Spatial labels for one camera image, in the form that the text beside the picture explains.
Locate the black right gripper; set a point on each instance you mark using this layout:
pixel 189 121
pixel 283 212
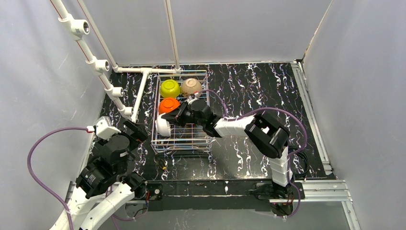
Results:
pixel 179 115

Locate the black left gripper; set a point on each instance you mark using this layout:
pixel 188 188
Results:
pixel 132 133

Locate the white ceramic bowl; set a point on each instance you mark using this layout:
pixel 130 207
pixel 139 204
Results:
pixel 167 105

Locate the white striped bottom bowl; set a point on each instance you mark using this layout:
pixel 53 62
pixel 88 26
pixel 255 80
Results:
pixel 163 126

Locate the yellow-green plastic bowl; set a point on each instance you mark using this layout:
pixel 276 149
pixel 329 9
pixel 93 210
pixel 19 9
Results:
pixel 170 89

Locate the beige ceramic bowl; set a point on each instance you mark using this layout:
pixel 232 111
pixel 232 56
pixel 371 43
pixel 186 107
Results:
pixel 190 86

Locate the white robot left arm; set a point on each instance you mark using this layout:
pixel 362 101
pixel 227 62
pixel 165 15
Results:
pixel 103 185

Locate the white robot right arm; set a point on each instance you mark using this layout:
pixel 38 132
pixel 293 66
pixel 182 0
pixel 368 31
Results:
pixel 259 126

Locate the black yellow screwdriver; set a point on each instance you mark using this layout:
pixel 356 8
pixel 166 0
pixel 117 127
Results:
pixel 160 161

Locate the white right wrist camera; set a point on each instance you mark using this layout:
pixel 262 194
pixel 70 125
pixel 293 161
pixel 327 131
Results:
pixel 193 97

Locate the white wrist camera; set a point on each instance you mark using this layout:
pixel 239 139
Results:
pixel 193 97
pixel 104 128

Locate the white wire dish rack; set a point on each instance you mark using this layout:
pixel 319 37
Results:
pixel 190 137

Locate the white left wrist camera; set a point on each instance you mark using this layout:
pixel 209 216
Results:
pixel 104 128

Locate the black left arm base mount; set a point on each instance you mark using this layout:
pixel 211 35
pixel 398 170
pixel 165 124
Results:
pixel 149 190

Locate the white pvc pipe frame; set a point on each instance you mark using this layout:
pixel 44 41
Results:
pixel 78 29

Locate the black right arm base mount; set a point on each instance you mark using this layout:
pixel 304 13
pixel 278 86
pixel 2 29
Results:
pixel 281 198

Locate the aluminium base frame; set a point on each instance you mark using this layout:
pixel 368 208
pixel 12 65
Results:
pixel 221 178

